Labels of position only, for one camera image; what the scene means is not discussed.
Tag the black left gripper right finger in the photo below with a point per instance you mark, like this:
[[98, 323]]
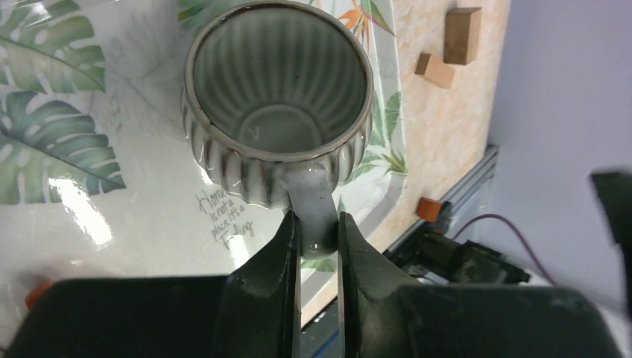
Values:
[[384, 312]]

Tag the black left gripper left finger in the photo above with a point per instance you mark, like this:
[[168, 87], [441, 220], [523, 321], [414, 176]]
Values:
[[252, 312]]

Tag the grey striped ribbed cup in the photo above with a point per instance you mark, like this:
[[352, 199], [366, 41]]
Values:
[[277, 105]]

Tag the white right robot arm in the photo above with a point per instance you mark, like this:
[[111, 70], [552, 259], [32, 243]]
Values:
[[613, 190]]

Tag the small red-brown block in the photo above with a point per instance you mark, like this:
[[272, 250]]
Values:
[[429, 209]]

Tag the floral white serving tray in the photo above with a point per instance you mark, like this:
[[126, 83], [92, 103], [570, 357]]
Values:
[[97, 176]]

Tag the small orange cup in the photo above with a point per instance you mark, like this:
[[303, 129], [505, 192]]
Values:
[[37, 294]]

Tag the wooden block right rear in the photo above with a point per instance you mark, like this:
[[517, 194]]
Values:
[[434, 70]]

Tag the dark wooden block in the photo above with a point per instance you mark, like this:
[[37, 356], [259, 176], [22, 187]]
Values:
[[461, 35]]

